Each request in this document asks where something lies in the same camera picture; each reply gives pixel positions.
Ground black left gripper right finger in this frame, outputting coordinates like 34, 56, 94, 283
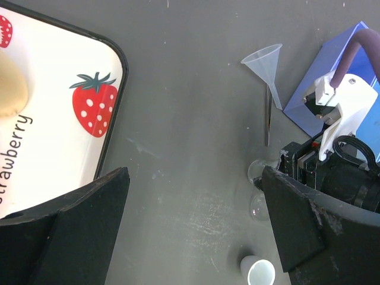
262, 166, 379, 284

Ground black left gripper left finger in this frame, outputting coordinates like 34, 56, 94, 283
1, 167, 130, 284

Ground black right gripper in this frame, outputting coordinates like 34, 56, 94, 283
278, 135, 379, 213

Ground clear glass flask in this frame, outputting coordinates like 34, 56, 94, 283
247, 159, 279, 222

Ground blue compartment organizer box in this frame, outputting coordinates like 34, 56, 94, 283
284, 23, 379, 162

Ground clear plastic funnel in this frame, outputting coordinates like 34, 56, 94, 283
241, 43, 283, 110

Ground small white plastic cup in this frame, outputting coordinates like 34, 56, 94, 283
240, 255, 276, 285

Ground thin metal tweezers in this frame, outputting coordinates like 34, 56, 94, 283
264, 84, 272, 147

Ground strawberry pattern tray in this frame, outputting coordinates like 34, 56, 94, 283
1, 1, 128, 217

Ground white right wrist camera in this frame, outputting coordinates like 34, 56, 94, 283
302, 71, 378, 162

